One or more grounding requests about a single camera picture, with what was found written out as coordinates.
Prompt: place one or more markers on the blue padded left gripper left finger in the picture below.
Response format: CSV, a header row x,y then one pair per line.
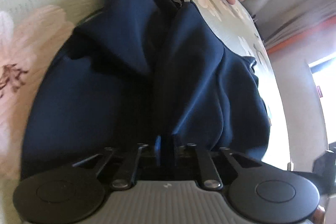
x,y
157,150

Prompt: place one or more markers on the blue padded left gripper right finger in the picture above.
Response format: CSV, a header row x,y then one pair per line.
x,y
176,144

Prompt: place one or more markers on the navy blue hooded jacket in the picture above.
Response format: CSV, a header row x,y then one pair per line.
x,y
138,71

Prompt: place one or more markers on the grey window curtain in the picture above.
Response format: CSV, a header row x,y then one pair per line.
x,y
306,15

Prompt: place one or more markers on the floral green quilted bedspread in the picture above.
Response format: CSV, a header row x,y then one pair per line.
x,y
33,30

